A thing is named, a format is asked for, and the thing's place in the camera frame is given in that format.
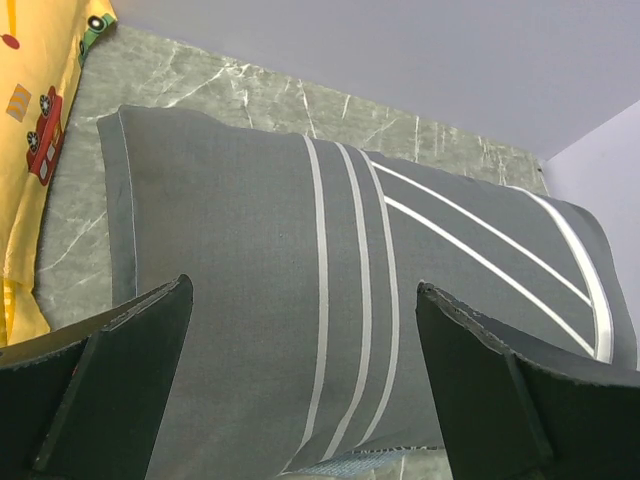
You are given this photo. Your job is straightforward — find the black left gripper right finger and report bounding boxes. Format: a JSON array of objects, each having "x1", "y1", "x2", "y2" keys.
[{"x1": 416, "y1": 282, "x2": 639, "y2": 479}]

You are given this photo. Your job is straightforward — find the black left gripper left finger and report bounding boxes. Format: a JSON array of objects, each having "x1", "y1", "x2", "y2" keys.
[{"x1": 1, "y1": 275, "x2": 193, "y2": 479}]

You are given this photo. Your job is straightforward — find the grey striped pillowcase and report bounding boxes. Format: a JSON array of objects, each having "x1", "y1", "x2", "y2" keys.
[{"x1": 98, "y1": 106, "x2": 638, "y2": 479}]

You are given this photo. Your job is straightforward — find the yellow car-print pillow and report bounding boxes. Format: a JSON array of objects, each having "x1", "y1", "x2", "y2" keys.
[{"x1": 1, "y1": 0, "x2": 117, "y2": 346}]

